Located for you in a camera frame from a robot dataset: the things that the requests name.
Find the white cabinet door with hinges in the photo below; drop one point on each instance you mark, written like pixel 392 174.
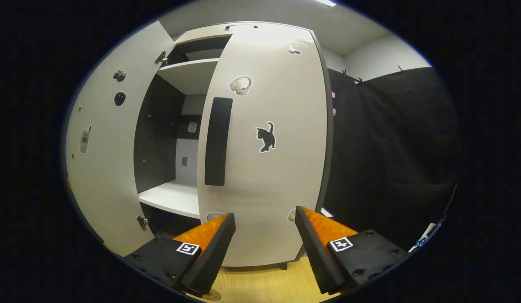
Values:
pixel 104 176

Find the black backdrop cloth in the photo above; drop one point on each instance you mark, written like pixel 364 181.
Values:
pixel 391 160

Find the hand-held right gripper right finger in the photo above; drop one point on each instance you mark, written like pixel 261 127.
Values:
pixel 313 248

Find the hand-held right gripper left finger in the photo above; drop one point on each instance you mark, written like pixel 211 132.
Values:
pixel 216 248

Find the white open cabinet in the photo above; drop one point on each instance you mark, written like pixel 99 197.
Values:
pixel 172 198

